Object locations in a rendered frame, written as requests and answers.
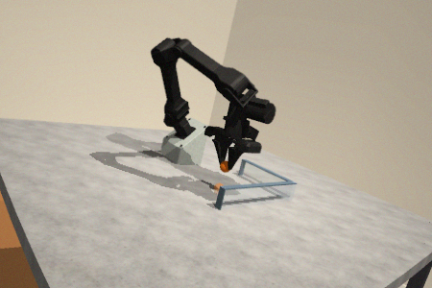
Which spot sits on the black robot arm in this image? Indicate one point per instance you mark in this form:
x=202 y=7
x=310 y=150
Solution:
x=230 y=82

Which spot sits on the clear low corner walls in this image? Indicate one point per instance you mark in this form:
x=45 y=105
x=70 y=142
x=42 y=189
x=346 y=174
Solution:
x=243 y=197

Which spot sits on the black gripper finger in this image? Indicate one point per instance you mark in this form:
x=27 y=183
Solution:
x=233 y=155
x=221 y=149

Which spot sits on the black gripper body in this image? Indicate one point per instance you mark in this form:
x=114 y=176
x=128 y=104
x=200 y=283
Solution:
x=234 y=130

